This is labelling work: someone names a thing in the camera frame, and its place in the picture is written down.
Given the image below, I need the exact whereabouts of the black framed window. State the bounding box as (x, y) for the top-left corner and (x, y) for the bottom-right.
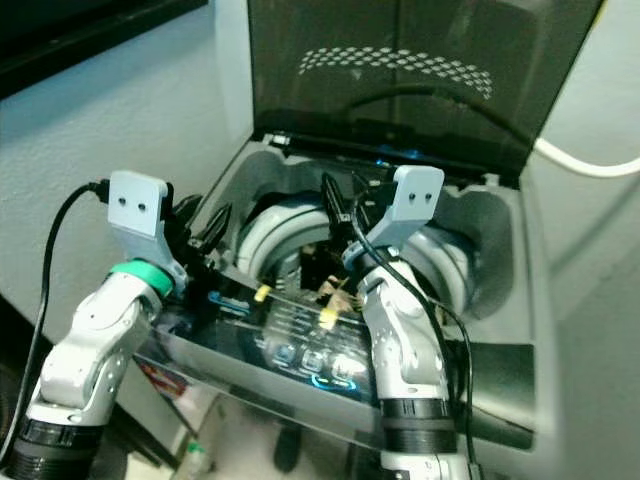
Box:
(0, 0), (211, 99)

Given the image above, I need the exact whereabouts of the grey washer tub ring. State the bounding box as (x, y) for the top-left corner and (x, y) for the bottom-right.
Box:
(235, 193), (477, 321)

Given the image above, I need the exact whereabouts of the red and white packet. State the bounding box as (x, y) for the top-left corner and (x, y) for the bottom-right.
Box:
(148, 358), (191, 401)

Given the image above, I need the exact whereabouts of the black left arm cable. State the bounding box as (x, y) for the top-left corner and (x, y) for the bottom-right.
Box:
(0, 180), (111, 473)

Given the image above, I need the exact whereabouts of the white bottle with green cap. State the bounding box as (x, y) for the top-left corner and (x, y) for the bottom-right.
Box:
(178, 440), (211, 479)

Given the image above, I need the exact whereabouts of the glossy black washer control panel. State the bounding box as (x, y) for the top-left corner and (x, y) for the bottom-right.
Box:
(150, 290), (383, 403)

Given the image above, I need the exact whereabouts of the white hose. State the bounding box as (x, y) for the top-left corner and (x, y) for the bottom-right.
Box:
(532, 135), (640, 181)

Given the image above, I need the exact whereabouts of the grey top-load washing machine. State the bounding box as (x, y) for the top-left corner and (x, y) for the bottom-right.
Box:
(130, 133), (549, 463)

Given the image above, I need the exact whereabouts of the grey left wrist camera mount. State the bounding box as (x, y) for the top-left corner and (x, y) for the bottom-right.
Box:
(108, 170), (189, 297)

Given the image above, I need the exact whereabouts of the dark glass washer lid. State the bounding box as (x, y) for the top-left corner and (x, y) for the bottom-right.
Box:
(245, 0), (607, 188)

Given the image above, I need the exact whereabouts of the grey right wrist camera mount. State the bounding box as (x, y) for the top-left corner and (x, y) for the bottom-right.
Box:
(365, 165), (447, 251)

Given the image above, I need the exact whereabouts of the dark patterned garment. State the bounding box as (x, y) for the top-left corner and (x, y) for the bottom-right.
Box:
(290, 245), (367, 313)

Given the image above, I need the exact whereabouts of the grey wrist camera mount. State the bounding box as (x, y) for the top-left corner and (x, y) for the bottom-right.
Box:
(365, 165), (447, 251)
(108, 170), (189, 297)

